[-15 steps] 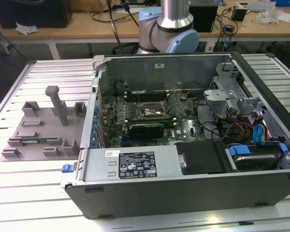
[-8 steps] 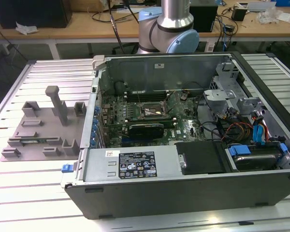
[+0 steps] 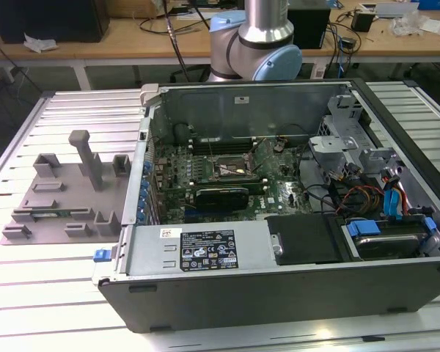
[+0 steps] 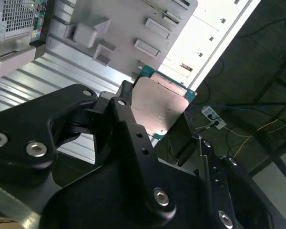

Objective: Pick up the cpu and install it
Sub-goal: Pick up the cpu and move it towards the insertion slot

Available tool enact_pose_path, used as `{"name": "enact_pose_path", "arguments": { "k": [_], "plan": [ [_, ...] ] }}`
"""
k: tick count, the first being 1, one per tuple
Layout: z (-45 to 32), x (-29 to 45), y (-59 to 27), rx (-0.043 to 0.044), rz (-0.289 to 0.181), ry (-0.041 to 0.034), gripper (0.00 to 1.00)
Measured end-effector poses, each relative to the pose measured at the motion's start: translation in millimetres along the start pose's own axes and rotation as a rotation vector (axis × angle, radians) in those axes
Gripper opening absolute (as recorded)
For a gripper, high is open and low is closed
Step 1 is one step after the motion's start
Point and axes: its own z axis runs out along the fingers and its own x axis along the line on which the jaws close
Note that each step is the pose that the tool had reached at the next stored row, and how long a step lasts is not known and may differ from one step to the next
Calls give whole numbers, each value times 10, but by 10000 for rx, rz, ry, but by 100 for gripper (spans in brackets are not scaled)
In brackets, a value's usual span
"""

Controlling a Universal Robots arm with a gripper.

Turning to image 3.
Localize wire locking lever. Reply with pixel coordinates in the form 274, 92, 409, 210
205, 136, 218, 165

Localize metal socket cover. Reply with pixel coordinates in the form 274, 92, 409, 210
243, 140, 265, 175

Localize CPU socket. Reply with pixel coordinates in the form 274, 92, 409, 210
213, 154, 253, 183

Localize black RAM slot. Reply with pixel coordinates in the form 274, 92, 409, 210
188, 180, 268, 190
188, 176, 268, 184
194, 147, 254, 155
194, 142, 254, 150

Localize green motherboard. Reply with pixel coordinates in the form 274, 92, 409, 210
148, 137, 315, 224

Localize silver power supply unit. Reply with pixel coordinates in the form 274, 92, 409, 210
125, 223, 280, 276

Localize black drive bay cover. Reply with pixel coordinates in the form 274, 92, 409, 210
265, 214, 345, 266

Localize grey plastic case latch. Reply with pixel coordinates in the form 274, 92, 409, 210
139, 83, 161, 108

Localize silver metal drive cage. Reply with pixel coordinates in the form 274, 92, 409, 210
307, 93, 408, 191

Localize black grey PC case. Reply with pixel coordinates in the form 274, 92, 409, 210
91, 77, 440, 334

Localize grey parts rack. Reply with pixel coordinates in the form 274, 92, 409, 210
0, 128, 133, 246

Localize wooden desk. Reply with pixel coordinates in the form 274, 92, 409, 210
0, 5, 440, 92

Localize green RAM stick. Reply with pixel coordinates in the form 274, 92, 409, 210
32, 210, 76, 218

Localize black box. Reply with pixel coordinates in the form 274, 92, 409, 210
286, 6, 332, 51

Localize hard disk in blue carrier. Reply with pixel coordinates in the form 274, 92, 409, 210
340, 216, 438, 262

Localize small black device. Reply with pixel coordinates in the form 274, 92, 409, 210
351, 10, 375, 33

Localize crumpled white paper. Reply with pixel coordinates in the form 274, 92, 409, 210
23, 32, 59, 54

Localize black computer tower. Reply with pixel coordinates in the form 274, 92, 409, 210
0, 0, 111, 45

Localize clear plastic bags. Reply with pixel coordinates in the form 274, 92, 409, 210
389, 10, 428, 38

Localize thin black cable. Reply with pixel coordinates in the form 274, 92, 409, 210
273, 123, 315, 184

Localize red wire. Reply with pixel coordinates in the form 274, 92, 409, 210
336, 185, 384, 216

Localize yellow wire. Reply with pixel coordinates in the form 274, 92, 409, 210
364, 188, 386, 213

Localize blue flat data cable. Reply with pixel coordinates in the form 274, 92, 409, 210
383, 175, 404, 221

